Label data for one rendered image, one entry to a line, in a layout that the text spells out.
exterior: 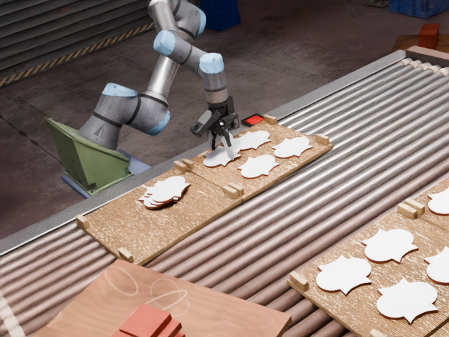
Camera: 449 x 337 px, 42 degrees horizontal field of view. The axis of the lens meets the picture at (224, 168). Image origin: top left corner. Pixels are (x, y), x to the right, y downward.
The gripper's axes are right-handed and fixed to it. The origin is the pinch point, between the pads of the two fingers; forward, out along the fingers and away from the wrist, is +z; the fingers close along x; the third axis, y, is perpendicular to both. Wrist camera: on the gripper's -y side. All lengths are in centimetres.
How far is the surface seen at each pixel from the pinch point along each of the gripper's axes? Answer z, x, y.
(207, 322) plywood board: -7, -69, -56
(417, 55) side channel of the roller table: -3, -3, 107
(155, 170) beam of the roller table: 4.3, 16.9, -18.0
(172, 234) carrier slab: 3.0, -22.9, -36.6
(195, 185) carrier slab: 2.2, -6.6, -16.5
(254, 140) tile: 0.2, -0.9, 14.5
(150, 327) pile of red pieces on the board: -23, -78, -72
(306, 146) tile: -0.1, -20.1, 21.7
